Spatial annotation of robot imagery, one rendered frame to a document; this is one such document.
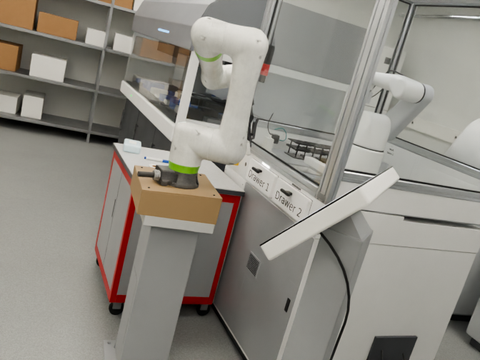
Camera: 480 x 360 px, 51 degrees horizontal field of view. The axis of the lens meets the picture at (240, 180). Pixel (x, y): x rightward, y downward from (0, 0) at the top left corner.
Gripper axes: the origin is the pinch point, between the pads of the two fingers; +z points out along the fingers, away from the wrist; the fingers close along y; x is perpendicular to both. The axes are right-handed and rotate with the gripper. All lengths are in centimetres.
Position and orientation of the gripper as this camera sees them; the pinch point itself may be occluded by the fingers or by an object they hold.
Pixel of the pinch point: (247, 147)
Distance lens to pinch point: 237.9
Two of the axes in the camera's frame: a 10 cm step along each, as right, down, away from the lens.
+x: 3.8, 3.3, -8.7
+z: 0.8, 9.2, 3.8
